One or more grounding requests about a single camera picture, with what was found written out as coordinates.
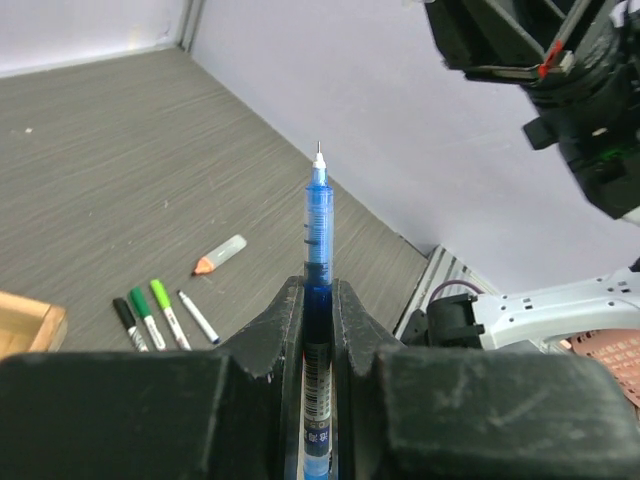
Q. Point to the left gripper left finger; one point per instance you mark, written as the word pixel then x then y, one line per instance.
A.
pixel 231 412

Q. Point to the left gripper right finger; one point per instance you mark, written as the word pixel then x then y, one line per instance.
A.
pixel 438 413

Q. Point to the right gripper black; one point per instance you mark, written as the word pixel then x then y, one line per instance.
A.
pixel 525 41

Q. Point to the short white pen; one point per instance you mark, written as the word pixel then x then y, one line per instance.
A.
pixel 199 318

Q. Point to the long white green pen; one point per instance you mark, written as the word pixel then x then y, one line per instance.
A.
pixel 156 336

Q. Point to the white pen green tip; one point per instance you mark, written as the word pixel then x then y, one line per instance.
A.
pixel 176 329

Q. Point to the light green pen cap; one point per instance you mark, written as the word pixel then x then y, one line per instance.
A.
pixel 160 293

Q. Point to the black pen cap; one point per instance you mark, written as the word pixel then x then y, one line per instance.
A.
pixel 124 313

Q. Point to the blue pen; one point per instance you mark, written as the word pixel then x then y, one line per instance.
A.
pixel 317 321

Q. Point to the white pen black tip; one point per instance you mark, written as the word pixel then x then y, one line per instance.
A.
pixel 137 339

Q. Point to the dark green pen cap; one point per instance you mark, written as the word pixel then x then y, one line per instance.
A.
pixel 139 303

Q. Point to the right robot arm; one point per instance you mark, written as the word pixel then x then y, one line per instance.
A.
pixel 536 120

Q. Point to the grey pencil orange tip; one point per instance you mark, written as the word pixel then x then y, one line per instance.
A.
pixel 219 255

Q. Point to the wooden clothes rack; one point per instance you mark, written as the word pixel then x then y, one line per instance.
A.
pixel 29 325

